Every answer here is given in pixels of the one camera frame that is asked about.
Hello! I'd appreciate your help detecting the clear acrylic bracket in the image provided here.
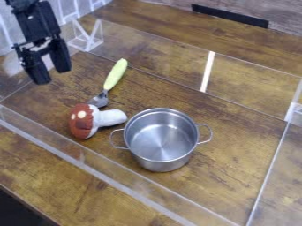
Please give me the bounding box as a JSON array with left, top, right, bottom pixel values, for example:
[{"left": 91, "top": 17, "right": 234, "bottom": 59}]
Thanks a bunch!
[{"left": 67, "top": 19, "right": 104, "bottom": 52}]

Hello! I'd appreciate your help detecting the clear acrylic right barrier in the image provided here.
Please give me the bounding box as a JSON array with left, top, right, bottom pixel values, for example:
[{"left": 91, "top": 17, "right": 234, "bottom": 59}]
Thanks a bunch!
[{"left": 247, "top": 80, "right": 302, "bottom": 226}]

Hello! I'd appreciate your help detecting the green handled metal spoon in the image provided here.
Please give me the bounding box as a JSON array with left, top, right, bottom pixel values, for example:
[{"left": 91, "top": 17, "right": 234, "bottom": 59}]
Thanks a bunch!
[{"left": 87, "top": 58, "right": 127, "bottom": 108}]

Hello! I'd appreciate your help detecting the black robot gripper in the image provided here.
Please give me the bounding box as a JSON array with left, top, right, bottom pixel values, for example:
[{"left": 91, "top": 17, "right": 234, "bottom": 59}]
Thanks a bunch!
[{"left": 5, "top": 0, "right": 72, "bottom": 85}]

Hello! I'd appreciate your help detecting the clear acrylic front barrier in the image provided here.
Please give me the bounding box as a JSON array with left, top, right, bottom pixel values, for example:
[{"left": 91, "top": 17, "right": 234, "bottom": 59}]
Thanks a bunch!
[{"left": 0, "top": 104, "right": 239, "bottom": 226}]

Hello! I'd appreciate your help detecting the clear acrylic barrier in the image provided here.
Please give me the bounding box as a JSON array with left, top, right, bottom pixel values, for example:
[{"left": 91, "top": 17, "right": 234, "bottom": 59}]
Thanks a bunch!
[
  {"left": 247, "top": 80, "right": 302, "bottom": 226},
  {"left": 0, "top": 104, "right": 239, "bottom": 226}
]

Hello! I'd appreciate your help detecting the black strip on table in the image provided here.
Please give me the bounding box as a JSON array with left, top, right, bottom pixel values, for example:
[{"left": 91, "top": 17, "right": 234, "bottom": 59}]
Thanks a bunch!
[{"left": 191, "top": 4, "right": 268, "bottom": 28}]

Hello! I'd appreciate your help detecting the stainless steel pot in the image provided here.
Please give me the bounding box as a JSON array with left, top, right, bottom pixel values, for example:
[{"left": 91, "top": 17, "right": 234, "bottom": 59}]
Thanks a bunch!
[{"left": 109, "top": 108, "right": 214, "bottom": 172}]

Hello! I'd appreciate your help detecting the plush brown white mushroom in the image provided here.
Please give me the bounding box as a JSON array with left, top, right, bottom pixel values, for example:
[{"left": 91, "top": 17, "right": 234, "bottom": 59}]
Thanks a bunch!
[{"left": 68, "top": 103, "right": 127, "bottom": 139}]

